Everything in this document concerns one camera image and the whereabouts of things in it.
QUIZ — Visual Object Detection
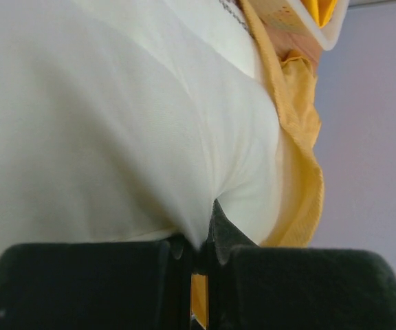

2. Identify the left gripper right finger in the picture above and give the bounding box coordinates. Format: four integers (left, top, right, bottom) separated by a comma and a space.
201, 203, 396, 329

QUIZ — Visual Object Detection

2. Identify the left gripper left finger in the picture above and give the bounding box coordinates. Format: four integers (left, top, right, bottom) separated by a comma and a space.
0, 237, 192, 329

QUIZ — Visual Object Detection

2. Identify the yellow pillowcase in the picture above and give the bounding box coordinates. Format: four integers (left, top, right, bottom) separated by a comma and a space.
190, 0, 349, 329

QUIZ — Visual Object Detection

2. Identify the white pillow with bear print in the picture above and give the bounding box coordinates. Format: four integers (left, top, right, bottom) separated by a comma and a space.
0, 1, 281, 254

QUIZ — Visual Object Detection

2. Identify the translucent plastic bin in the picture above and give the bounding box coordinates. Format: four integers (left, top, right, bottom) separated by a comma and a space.
251, 1, 349, 51

